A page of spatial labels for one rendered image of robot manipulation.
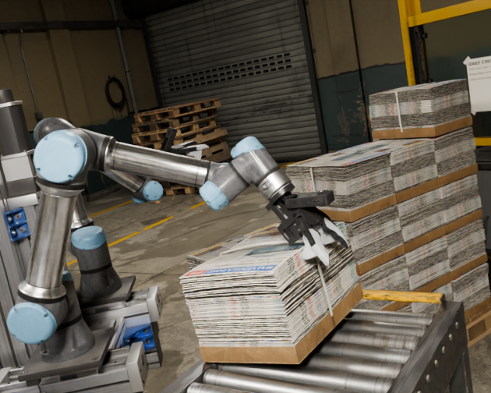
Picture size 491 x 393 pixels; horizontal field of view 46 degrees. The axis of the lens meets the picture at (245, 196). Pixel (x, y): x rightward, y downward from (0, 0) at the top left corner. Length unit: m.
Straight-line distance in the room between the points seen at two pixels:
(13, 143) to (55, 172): 0.48
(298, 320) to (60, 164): 0.65
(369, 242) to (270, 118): 7.70
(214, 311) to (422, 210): 1.51
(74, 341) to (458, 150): 1.95
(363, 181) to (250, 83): 7.85
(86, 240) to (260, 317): 0.94
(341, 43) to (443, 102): 6.56
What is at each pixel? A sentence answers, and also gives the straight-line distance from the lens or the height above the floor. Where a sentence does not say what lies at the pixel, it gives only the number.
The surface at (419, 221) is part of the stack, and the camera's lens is 2.70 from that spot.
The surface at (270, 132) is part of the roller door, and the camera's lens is 10.09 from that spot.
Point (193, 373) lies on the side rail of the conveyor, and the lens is 1.47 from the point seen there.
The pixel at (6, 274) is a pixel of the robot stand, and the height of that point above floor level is 1.04.
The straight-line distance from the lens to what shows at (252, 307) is 1.34.
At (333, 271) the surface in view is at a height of 0.96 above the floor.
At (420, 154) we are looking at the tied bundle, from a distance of 2.68.
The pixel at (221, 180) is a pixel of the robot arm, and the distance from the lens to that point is 1.39.
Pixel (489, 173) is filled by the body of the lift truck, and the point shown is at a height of 0.73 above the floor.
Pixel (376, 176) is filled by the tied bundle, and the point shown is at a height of 0.98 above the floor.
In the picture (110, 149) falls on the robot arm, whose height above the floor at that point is 1.36.
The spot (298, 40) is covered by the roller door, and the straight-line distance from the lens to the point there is 9.65.
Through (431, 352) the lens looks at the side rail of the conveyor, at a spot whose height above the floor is 0.80.
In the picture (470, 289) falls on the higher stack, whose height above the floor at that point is 0.28.
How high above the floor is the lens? 1.46
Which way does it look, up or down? 11 degrees down
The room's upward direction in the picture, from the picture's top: 11 degrees counter-clockwise
